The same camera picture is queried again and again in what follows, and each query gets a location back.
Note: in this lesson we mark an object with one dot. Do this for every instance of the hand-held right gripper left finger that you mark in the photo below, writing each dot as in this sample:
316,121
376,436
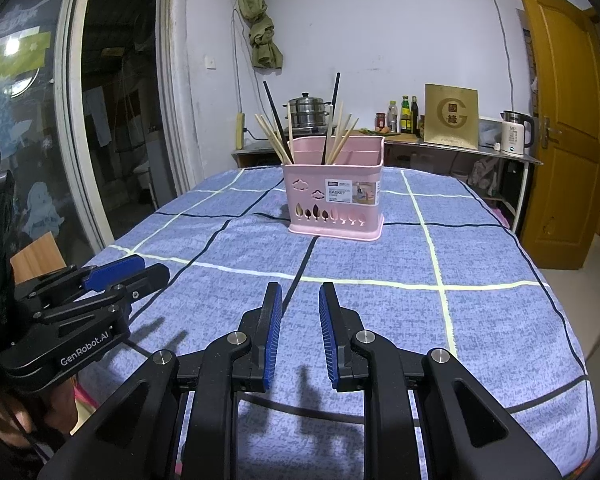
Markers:
272,340

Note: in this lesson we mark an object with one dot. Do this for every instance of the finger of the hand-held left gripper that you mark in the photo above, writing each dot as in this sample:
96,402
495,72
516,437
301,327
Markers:
147,280
115,271

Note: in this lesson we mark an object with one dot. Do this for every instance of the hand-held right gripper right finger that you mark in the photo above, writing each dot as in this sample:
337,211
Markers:
330,340

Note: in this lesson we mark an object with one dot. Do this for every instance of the pink plastic utensil basket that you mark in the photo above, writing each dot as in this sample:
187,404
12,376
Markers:
300,195

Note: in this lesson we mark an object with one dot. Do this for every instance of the person's left hand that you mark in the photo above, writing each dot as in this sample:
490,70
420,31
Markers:
5,417

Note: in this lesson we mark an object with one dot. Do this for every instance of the pink striped cloth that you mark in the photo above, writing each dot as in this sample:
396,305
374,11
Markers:
85,395

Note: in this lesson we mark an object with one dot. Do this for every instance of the blue checked tablecloth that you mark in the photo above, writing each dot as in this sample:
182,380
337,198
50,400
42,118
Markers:
480,335

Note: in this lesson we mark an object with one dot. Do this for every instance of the hanging pale garment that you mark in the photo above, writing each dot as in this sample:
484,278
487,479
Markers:
97,115

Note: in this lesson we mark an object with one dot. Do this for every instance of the glass door with cartoon stickers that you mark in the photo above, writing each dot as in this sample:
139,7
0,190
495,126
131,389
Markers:
25,135

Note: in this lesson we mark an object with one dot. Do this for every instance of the metal counter shelf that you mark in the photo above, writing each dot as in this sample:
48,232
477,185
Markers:
250,149

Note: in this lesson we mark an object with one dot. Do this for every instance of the yellowed power strip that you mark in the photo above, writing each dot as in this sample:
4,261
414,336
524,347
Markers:
240,130

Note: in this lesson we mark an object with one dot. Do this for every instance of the black induction cooktop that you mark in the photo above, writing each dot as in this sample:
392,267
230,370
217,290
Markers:
310,132

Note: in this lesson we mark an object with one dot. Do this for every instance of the green scallion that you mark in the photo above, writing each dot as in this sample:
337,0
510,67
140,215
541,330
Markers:
369,131

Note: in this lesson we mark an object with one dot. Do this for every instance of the wooden cutting board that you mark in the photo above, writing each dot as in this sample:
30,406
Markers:
405,137

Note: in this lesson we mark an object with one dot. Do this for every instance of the red sauce jar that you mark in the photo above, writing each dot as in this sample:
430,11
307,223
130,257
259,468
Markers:
380,122

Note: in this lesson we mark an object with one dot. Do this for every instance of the pale pink cloth bag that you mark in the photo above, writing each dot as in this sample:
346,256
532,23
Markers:
484,172

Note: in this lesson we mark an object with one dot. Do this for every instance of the stainless steel steamer pot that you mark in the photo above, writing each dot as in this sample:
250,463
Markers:
305,112

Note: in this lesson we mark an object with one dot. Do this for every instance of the clear plastic bottle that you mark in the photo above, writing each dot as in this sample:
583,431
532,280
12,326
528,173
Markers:
392,117

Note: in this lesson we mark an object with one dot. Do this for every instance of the green oil bottle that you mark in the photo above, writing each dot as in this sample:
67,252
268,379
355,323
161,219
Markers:
406,117

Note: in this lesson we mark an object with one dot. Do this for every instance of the dark glass bottle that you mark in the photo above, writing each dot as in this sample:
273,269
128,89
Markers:
416,117

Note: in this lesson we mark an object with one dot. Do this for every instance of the golden gift box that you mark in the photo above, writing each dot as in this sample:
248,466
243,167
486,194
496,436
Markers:
450,115

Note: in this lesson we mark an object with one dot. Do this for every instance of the translucent plastic box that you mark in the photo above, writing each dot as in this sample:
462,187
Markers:
490,132

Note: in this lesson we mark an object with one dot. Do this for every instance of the knotted green cloth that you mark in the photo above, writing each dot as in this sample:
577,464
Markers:
265,45

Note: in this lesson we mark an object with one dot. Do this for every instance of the white electric kettle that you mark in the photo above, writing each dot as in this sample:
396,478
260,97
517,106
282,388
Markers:
512,135

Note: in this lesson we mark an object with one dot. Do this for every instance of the yellow wooden door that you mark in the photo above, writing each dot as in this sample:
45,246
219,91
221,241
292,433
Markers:
565,135

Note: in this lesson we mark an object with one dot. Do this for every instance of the white door frame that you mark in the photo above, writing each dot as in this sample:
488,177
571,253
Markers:
67,110

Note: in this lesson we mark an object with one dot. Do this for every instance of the white wall switch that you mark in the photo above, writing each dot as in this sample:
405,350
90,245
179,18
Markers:
211,62

